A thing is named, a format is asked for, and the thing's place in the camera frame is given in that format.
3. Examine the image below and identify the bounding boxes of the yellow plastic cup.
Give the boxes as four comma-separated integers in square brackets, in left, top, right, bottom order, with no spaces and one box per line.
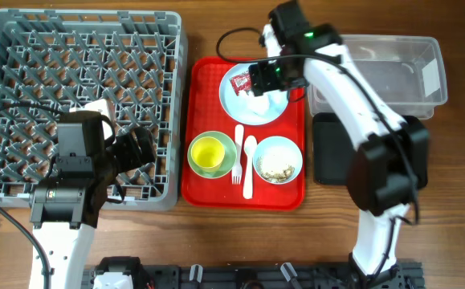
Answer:
[190,136,226,173]

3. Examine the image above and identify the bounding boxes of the white plastic fork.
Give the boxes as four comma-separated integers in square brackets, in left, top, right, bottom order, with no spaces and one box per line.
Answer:
[231,124,244,185]

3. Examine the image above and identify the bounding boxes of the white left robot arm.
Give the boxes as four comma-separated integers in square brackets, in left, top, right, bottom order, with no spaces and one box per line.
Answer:
[29,111,156,288]

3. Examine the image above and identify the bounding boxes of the clear plastic bin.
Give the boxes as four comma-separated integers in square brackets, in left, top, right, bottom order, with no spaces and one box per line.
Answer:
[307,34,449,120]

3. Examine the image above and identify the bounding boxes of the black tray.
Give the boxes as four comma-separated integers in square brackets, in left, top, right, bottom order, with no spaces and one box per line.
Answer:
[312,112,430,189]

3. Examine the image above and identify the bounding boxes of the grey dishwasher rack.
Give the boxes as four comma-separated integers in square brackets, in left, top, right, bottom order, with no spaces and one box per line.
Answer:
[0,9,188,211]

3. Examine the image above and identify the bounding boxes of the green bowl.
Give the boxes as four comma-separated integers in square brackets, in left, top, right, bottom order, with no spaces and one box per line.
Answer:
[187,131,236,179]

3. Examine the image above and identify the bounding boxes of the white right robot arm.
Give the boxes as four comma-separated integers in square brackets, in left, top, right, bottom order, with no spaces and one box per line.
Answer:
[249,1,429,283]

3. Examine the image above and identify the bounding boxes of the light blue bowl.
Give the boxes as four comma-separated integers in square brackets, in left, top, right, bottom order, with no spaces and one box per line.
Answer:
[253,136,304,185]

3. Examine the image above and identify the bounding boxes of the large light blue plate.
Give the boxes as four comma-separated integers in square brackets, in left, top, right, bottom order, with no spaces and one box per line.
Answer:
[219,64,288,125]

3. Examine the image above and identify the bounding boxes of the rice and peanut shells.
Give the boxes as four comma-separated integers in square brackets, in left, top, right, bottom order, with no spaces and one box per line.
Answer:
[257,155,295,183]

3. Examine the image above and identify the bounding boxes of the red sauce packet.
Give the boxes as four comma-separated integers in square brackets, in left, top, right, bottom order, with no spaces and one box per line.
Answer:
[230,71,251,96]

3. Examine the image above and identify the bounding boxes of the red plastic tray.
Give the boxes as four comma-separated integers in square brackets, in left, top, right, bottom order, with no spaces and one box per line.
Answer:
[181,57,305,211]

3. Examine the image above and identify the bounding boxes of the white napkin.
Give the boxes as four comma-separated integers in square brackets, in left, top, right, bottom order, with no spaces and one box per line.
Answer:
[239,91,288,116]

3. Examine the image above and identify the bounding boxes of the white plastic spoon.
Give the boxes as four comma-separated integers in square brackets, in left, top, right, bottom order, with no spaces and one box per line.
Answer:
[243,136,257,200]

